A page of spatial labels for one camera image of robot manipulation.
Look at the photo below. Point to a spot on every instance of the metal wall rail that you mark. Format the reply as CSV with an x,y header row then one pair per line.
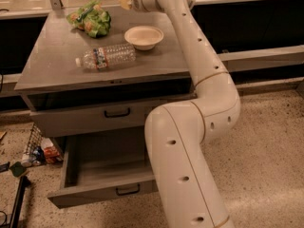
x,y
263,58

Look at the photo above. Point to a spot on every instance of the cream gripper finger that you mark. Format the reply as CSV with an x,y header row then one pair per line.
x,y
125,4

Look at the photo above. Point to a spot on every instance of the green rice chip bag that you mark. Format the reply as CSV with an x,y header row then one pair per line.
x,y
91,18

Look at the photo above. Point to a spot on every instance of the orange snack package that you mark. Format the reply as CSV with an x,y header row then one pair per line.
x,y
51,154

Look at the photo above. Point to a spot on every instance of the grey drawer cabinet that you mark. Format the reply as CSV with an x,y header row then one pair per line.
x,y
74,84

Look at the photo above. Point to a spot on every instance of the white paper bowl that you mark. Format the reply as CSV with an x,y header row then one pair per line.
x,y
143,37

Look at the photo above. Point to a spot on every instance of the black stand leg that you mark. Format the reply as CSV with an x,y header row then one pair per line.
x,y
23,184

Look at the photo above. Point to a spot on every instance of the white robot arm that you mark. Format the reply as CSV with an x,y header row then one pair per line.
x,y
175,132

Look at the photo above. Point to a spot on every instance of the clear plastic water bottle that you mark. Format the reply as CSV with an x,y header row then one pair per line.
x,y
101,58

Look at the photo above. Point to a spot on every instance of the green sponge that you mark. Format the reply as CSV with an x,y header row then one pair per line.
x,y
18,170

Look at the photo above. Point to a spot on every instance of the white can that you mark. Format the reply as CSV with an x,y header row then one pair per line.
x,y
26,160

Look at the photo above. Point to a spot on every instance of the wire basket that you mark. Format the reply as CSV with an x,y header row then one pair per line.
x,y
34,140

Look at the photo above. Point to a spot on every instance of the grey middle drawer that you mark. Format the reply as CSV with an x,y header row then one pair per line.
x,y
99,117

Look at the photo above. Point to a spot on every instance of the blue can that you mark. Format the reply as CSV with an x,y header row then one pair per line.
x,y
38,156

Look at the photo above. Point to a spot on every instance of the grey open bottom drawer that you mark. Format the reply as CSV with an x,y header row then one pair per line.
x,y
103,166

